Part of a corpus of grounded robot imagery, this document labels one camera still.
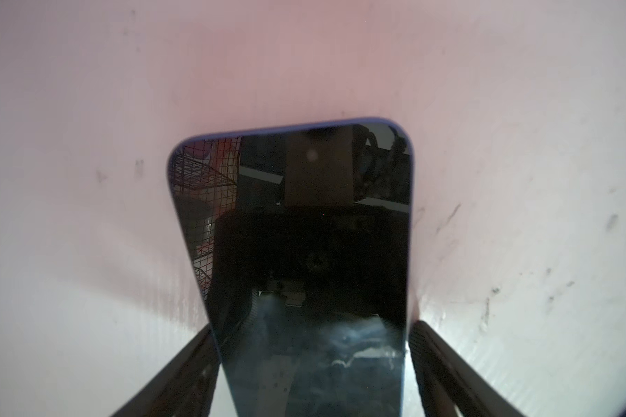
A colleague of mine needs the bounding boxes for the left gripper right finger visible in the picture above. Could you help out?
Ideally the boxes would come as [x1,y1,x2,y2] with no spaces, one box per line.
[408,321,522,416]

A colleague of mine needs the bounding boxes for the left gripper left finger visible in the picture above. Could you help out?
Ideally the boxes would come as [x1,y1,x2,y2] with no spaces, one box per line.
[114,325,220,417]

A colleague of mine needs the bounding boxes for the black smartphone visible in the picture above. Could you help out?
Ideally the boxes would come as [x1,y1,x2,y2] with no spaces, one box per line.
[167,120,412,416]

